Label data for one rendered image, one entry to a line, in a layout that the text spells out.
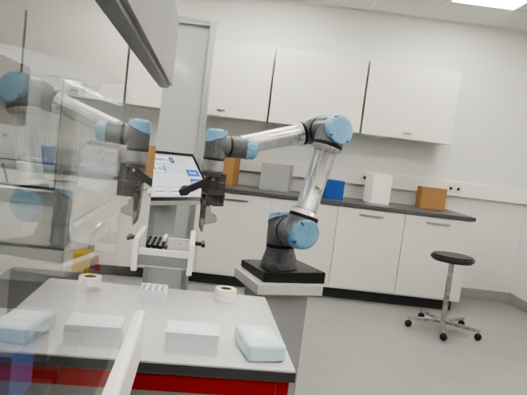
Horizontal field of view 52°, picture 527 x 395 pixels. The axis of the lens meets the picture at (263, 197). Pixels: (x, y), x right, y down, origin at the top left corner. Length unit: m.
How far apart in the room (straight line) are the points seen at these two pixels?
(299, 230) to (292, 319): 0.39
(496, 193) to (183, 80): 3.67
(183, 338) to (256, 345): 0.17
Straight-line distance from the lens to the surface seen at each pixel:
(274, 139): 2.10
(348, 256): 4.98
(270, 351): 1.33
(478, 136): 6.00
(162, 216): 2.86
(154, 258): 1.83
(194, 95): 3.56
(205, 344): 1.33
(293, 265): 2.17
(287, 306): 2.17
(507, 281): 6.31
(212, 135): 1.87
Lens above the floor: 1.26
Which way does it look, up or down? 5 degrees down
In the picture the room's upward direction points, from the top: 7 degrees clockwise
